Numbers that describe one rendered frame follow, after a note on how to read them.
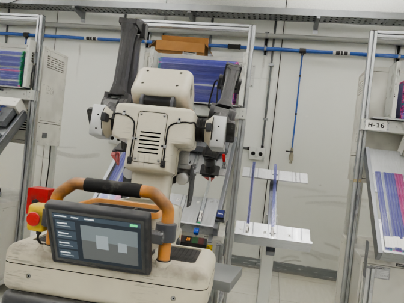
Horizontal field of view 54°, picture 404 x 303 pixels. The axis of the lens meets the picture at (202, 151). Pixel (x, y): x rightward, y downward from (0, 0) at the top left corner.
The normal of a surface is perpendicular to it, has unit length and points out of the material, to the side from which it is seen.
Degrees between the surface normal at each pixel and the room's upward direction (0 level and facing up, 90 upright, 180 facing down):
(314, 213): 90
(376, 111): 90
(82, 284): 90
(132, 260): 115
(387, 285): 90
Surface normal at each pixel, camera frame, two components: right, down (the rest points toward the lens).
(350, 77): -0.18, -0.01
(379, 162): -0.05, -0.72
